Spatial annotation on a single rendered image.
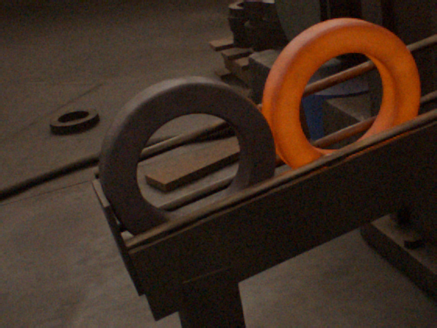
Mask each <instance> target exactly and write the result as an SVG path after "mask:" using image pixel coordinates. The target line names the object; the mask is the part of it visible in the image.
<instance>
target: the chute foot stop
mask: <svg viewBox="0 0 437 328"><path fill-rule="evenodd" d="M91 183H92V184H93V188H94V191H95V193H97V196H98V200H99V201H100V204H101V208H102V211H103V213H104V215H105V219H107V221H108V224H109V228H110V230H111V232H112V236H113V238H114V241H115V244H116V246H118V249H119V253H120V255H121V258H122V260H123V263H124V266H125V268H126V271H127V272H128V274H129V275H130V279H131V280H132V282H133V285H134V287H135V289H136V292H137V294H138V297H141V295H143V294H144V291H143V289H142V286H141V284H140V280H139V277H137V274H136V271H135V269H134V266H133V263H132V260H131V258H130V254H129V252H128V250H127V246H126V245H125V243H124V240H123V236H122V234H121V232H120V230H119V226H118V223H117V221H116V219H115V216H114V215H113V212H112V209H111V207H110V204H109V202H108V199H107V198H106V197H105V194H104V193H103V191H102V189H101V187H100V184H99V183H98V180H97V179H96V180H92V181H91Z"/></svg>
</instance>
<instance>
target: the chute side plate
mask: <svg viewBox="0 0 437 328"><path fill-rule="evenodd" d="M435 193H437V120H436V121H433V123H430V124H428V125H426V126H422V127H420V128H417V129H415V130H412V131H410V133H408V134H404V135H402V136H399V137H396V138H393V139H392V140H390V141H386V142H383V143H382V144H380V145H378V146H375V147H373V148H370V149H368V150H365V151H363V152H360V153H358V154H357V155H354V156H352V157H350V158H348V159H345V160H342V161H340V162H337V163H335V164H333V165H330V166H327V168H324V169H321V170H319V171H317V172H314V173H312V174H309V175H306V176H303V177H301V178H300V179H299V180H295V181H294V182H291V183H289V184H286V185H283V186H281V187H278V188H276V189H274V190H272V191H270V192H268V193H266V194H263V195H260V196H257V197H256V198H252V199H251V200H249V201H245V202H244V203H243V204H240V205H237V206H234V207H232V208H231V209H227V210H225V211H222V212H221V213H219V214H217V215H215V216H211V217H209V218H207V219H203V220H201V221H199V222H197V223H195V224H194V225H191V226H188V227H186V228H183V229H181V230H177V231H176V232H175V233H174V234H170V235H168V236H166V237H162V238H159V239H157V240H156V241H153V242H151V243H150V244H146V245H143V246H141V247H139V248H136V250H133V251H130V252H129V253H130V258H131V260H132V263H133V266H134V269H135V271H136V273H137V277H139V280H140V283H141V286H142V288H143V291H144V294H145V297H146V299H147V303H148V305H149V308H150V310H151V311H152V314H153V317H154V319H155V321H158V320H160V319H164V318H165V317H167V316H168V315H171V314H173V313H175V312H178V311H180V310H183V308H186V304H185V300H184V296H183V288H182V282H183V281H184V280H189V279H192V278H194V277H198V276H202V275H204V274H205V273H210V272H212V271H215V270H218V269H222V268H225V267H227V266H230V265H235V269H236V278H237V282H238V283H240V282H242V281H244V280H246V279H248V278H251V277H253V276H254V275H256V274H258V273H262V272H264V271H265V270H267V269H271V268H273V266H276V265H278V264H280V263H282V262H285V261H287V260H290V259H292V258H294V256H297V255H300V254H302V253H304V252H306V251H310V250H311V249H313V248H316V247H319V245H321V244H324V243H325V242H328V241H331V240H333V239H335V238H337V237H340V236H343V235H344V234H346V233H348V232H350V231H351V230H355V229H357V228H359V227H361V226H364V225H367V224H369V223H371V221H373V220H377V219H379V218H381V217H383V216H387V215H388V214H390V213H392V212H396V211H398V210H400V209H401V208H402V207H406V206H408V205H410V204H412V203H415V202H417V201H420V200H421V199H423V198H426V197H428V196H429V195H431V194H435Z"/></svg>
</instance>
